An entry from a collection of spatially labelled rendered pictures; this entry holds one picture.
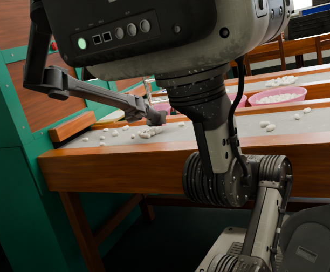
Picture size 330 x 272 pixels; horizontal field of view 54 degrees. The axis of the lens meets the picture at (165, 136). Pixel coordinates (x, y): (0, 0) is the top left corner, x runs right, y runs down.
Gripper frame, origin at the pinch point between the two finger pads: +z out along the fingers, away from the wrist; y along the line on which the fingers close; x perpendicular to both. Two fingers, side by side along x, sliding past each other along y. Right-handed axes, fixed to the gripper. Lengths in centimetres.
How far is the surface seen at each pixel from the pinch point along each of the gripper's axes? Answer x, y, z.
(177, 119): -3.8, -4.1, 4.5
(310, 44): -161, -50, 210
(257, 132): 12, -48, -12
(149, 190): 35.3, -6.0, -17.8
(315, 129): 13, -68, -13
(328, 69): -46, -71, 57
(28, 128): 10, 53, -35
